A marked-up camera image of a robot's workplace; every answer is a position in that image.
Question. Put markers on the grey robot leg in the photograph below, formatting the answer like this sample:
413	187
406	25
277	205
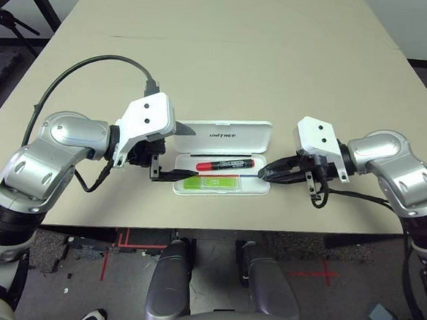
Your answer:
168	285
267	286

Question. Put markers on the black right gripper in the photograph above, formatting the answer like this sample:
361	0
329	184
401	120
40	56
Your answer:
322	169

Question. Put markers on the white plastic pencil case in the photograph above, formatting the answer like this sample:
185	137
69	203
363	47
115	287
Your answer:
237	132

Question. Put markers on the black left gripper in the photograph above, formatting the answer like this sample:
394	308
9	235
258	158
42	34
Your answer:
146	155

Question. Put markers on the red floor tape cross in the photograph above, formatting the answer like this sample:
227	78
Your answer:
324	273

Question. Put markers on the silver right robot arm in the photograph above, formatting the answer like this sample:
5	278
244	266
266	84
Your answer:
382	150

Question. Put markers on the blue grey foot pedal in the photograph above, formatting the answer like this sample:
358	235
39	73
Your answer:
380	314

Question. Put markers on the black and white shoe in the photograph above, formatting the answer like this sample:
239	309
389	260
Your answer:
92	318

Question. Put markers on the green plastic stationery box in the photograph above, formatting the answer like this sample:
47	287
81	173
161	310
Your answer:
212	183

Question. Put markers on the black marker with red cap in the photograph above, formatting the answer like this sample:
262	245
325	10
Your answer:
228	164

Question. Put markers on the black tripod stand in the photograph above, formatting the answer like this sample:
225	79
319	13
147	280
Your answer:
0	15

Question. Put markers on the grey left robot leg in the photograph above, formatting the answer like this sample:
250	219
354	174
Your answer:
168	285

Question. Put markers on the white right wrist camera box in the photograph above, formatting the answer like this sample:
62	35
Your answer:
316	136

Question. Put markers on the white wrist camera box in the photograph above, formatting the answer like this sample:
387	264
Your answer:
147	115
316	136

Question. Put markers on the grey right robot leg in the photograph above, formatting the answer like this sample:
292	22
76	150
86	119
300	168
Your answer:
267	286

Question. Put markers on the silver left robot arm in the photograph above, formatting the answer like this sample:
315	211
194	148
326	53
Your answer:
72	132

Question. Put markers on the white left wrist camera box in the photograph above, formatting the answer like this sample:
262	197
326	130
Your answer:
147	115

